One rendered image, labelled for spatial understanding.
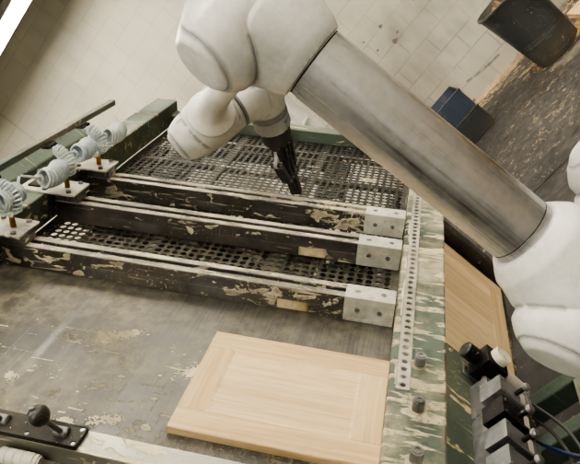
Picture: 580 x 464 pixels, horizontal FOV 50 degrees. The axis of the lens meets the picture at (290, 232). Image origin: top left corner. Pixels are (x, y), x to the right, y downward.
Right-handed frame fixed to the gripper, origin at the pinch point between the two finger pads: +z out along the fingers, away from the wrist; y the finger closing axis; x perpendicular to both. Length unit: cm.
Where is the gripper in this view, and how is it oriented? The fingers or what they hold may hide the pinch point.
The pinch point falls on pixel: (294, 183)
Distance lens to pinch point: 163.8
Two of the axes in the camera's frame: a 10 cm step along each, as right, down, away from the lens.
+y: 2.3, -7.9, 5.7
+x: -9.4, -0.4, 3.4
